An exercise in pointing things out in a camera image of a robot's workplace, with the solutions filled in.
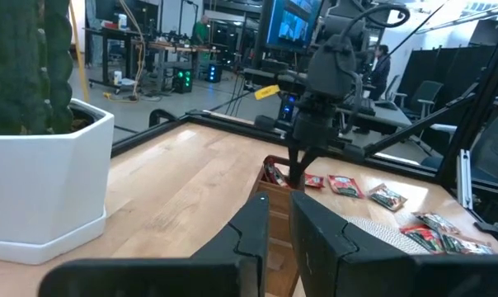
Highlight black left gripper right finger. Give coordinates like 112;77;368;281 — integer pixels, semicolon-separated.
289;190;415;297

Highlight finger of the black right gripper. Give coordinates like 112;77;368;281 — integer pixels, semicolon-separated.
300;148;319;178
288;147;303;189

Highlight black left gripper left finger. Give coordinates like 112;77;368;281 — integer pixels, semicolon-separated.
190;191;270;297

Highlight slim computer tower blue light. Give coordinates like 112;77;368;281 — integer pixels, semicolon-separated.
278;92;298;124

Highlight wooden compartment box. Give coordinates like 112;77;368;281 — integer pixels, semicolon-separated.
249;154;308;297

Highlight round woven placemat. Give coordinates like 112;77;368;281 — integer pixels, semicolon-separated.
342;214;432;257

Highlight dark office desk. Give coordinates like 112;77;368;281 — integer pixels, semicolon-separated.
242;68;413;129

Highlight person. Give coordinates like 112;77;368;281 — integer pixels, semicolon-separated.
190;14;211;47
369;44;392;101

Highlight large blue screen monitor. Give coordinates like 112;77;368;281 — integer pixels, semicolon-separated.
260;0;325;54

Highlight small computer tower blue lights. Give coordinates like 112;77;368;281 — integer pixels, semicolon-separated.
205;61;223;84

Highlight grey office chair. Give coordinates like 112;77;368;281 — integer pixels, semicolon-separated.
392;79;444;120

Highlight computer tower green lights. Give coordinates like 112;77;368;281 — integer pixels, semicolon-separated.
172;68;195;94

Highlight black room divider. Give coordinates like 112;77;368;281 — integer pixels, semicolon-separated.
397;44;497;112

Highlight silver aluminium bar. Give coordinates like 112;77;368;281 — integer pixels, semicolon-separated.
457;148;472;210

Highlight wooden top workbench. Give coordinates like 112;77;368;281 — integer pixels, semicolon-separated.
143;40;221;92

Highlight white hexagonal plant pot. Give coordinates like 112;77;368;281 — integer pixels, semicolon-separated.
0;97;115;266

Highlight black workbench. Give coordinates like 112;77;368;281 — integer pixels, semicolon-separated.
83;26;147;90

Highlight green cactus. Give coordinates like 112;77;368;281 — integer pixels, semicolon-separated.
0;0;74;136

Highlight yellow cable tag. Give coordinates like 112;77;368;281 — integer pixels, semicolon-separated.
254;83;282;101

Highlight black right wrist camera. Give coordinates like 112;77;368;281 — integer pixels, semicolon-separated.
305;34;358;100

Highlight yellow hanging cable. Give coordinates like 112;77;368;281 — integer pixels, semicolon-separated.
68;0;92;104

